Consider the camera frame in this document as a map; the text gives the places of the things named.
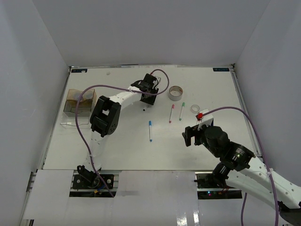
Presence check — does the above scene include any blue capped white marker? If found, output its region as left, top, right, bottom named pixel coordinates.
left=149, top=121, right=153, bottom=142

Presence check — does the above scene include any pink capped white marker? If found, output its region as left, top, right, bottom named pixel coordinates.
left=168, top=104, right=175, bottom=123

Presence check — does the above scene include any green capped white marker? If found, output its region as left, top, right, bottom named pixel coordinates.
left=179, top=102, right=185, bottom=121

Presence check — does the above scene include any clear jar of paper clips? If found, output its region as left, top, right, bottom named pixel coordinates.
left=85, top=92, right=94, bottom=99

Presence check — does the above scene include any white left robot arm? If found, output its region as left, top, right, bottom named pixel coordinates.
left=75, top=72, right=161, bottom=189

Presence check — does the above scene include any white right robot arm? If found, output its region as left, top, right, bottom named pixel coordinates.
left=182, top=125, right=301, bottom=226

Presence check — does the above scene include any small clear tape roll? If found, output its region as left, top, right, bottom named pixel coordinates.
left=190, top=105, right=200, bottom=114

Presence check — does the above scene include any large white tape roll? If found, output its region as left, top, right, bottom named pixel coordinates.
left=168, top=86, right=183, bottom=101

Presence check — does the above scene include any clear brown organizer container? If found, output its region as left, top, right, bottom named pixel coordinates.
left=60, top=89, right=97, bottom=127

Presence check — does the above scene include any black label right corner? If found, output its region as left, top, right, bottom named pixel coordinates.
left=213, top=67, right=230, bottom=72

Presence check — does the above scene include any black label corner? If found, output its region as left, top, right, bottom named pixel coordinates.
left=213, top=67, right=230, bottom=72
left=71, top=69, right=87, bottom=73

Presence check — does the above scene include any black label left corner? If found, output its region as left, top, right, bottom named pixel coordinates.
left=71, top=69, right=87, bottom=73

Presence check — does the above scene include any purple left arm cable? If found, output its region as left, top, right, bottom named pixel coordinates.
left=74, top=69, right=170, bottom=197

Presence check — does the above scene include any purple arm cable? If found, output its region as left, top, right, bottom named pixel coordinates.
left=202, top=106, right=279, bottom=226
left=74, top=69, right=170, bottom=197

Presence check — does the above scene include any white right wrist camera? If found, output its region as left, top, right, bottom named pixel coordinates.
left=196, top=109, right=214, bottom=130

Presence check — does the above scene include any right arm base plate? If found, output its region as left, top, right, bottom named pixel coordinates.
left=194, top=172, right=242, bottom=200

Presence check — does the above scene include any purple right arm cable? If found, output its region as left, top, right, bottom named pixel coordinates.
left=202, top=106, right=279, bottom=226

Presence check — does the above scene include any aluminium rail right edge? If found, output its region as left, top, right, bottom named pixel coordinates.
left=229, top=64, right=262, bottom=158

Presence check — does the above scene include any aluminium rail edge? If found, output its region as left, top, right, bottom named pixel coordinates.
left=26, top=172, right=37, bottom=193
left=229, top=64, right=262, bottom=158

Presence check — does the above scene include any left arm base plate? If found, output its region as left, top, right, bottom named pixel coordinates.
left=69, top=174, right=117, bottom=198

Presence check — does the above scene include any aluminium rail left edge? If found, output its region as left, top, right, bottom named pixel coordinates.
left=26, top=172, right=37, bottom=193

